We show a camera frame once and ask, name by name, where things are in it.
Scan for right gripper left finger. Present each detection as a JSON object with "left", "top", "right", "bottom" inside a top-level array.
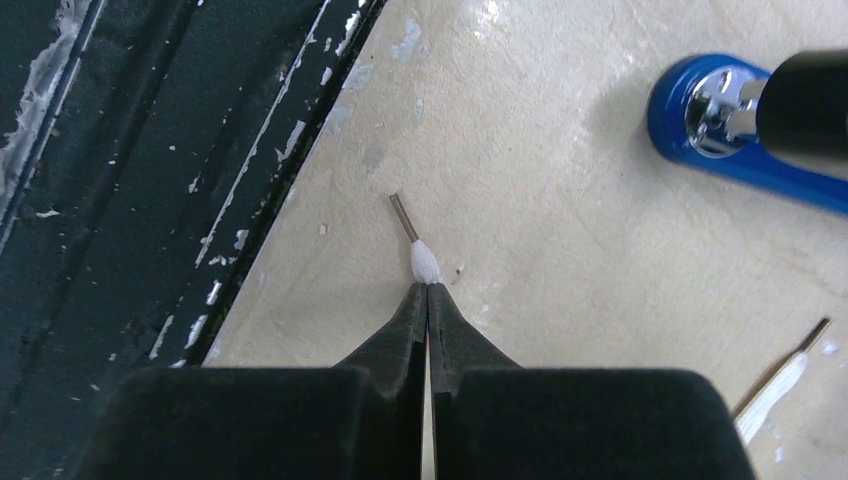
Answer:
[{"left": 74, "top": 284, "right": 427, "bottom": 479}]

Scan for white shoelace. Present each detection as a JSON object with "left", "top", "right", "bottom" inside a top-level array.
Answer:
[{"left": 388, "top": 193, "right": 831, "bottom": 479}]

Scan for blue black stapler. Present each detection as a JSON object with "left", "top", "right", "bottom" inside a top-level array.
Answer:
[{"left": 646, "top": 49, "right": 847, "bottom": 214}]

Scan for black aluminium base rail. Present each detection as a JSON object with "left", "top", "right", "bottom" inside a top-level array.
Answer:
[{"left": 1, "top": 1, "right": 383, "bottom": 479}]

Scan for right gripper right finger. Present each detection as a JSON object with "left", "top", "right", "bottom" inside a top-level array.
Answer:
[{"left": 427, "top": 284, "right": 754, "bottom": 479}]

